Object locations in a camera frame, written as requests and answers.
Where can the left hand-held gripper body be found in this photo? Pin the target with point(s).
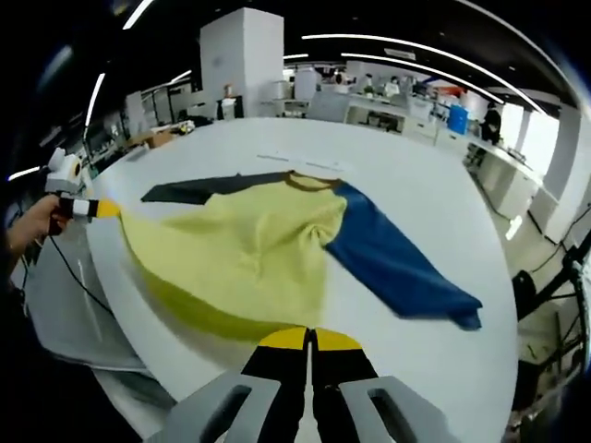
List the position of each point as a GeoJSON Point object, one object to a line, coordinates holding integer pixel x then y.
{"type": "Point", "coordinates": [62, 177]}

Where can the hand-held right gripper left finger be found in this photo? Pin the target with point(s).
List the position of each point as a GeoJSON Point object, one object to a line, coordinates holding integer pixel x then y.
{"type": "Point", "coordinates": [272, 392]}

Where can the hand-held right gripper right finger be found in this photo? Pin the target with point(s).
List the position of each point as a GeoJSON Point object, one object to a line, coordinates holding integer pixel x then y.
{"type": "Point", "coordinates": [341, 392]}

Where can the yellow long-sleeved garment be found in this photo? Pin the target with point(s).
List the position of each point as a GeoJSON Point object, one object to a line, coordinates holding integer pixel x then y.
{"type": "Point", "coordinates": [240, 240]}

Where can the person's left hand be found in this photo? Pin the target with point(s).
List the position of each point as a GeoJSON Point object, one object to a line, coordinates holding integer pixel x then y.
{"type": "Point", "coordinates": [39, 221]}

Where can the cardboard box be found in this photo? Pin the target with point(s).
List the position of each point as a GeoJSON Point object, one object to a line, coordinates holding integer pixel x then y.
{"type": "Point", "coordinates": [154, 139]}

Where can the grey low table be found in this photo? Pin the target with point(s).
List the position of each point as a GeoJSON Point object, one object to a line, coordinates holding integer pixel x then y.
{"type": "Point", "coordinates": [69, 323]}

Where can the yellow black toy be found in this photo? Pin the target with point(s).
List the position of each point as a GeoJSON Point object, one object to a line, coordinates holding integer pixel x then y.
{"type": "Point", "coordinates": [185, 128]}

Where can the white square pillar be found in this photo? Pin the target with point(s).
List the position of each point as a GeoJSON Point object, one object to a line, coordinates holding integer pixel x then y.
{"type": "Point", "coordinates": [240, 64]}

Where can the black tripod stand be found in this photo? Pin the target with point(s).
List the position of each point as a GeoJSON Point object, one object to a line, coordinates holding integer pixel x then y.
{"type": "Point", "coordinates": [545, 288]}

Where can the long white counter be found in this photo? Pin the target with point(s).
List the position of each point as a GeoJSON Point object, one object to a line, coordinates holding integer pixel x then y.
{"type": "Point", "coordinates": [508, 180]}

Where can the curved ceiling light strip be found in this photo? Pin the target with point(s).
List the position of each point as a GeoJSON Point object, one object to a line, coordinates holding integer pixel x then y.
{"type": "Point", "coordinates": [369, 57]}
{"type": "Point", "coordinates": [351, 37]}

